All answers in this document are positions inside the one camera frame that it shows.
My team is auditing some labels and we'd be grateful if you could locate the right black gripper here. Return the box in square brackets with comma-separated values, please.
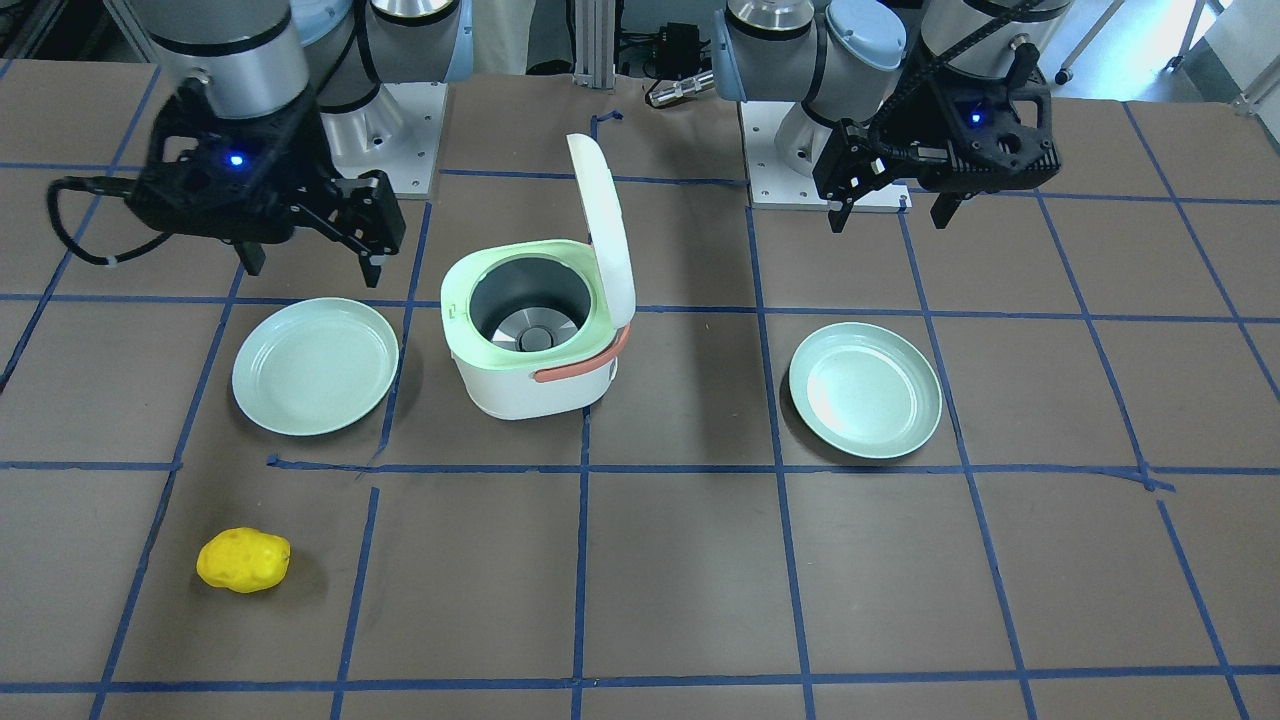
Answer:
[125, 77, 406, 288]

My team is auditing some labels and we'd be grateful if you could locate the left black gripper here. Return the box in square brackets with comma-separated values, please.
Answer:
[812, 42, 1062, 233]

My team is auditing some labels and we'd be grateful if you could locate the white rice cooker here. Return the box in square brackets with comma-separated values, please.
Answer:
[440, 133, 637, 421]

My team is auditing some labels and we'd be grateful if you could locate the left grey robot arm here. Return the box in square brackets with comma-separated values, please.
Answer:
[712, 1, 1070, 233]

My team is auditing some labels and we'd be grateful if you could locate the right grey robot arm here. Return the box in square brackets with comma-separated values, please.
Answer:
[125, 1, 474, 288]

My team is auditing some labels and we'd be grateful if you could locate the green plate near right arm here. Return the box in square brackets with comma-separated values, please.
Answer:
[230, 297, 399, 437]

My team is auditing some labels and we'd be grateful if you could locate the green plate near left arm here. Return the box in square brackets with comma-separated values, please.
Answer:
[787, 322, 945, 460]

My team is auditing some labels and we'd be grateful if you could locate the yellow toy potato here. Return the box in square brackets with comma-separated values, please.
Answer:
[195, 527, 292, 594]

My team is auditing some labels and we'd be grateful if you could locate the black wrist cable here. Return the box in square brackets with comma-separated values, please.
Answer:
[45, 176, 175, 266]

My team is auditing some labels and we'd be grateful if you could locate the aluminium frame post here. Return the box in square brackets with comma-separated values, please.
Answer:
[567, 1, 618, 94]

